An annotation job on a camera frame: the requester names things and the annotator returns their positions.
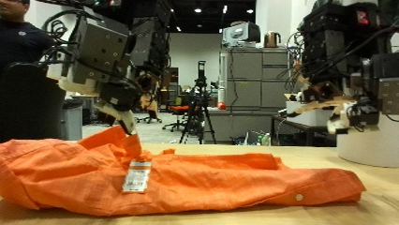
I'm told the old grey monitor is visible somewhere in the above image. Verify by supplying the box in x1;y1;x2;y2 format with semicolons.
221;22;262;48

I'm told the low grey cabinet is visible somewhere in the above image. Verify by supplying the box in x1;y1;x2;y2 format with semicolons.
205;107;278;140

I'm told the white plant pot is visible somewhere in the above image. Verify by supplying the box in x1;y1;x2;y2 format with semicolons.
335;112;399;168

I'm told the black office chair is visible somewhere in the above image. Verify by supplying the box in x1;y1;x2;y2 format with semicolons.
0;62;68;143

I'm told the tall grey filing cabinet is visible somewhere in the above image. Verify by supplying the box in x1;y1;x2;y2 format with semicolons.
224;46;304;112

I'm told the orange seat office chair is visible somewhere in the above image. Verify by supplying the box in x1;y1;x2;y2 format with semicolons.
136;106;164;125
161;90;193;132

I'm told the orange button shirt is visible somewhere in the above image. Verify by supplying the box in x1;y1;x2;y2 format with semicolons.
0;125;367;218

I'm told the orange and white price tag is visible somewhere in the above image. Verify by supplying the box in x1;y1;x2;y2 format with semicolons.
121;160;153;194

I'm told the grey waste bin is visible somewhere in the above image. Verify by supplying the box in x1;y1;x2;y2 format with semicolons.
61;98;84;142

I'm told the person in dark shirt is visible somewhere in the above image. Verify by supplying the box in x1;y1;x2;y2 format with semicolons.
0;0;57;71

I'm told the black camera tripod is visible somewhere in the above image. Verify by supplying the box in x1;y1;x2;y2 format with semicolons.
179;60;217;144

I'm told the dark side table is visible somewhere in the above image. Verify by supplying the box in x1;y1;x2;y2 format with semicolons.
270;114;337;147

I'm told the copper electric kettle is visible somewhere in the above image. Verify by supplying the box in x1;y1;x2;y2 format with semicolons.
262;31;282;50

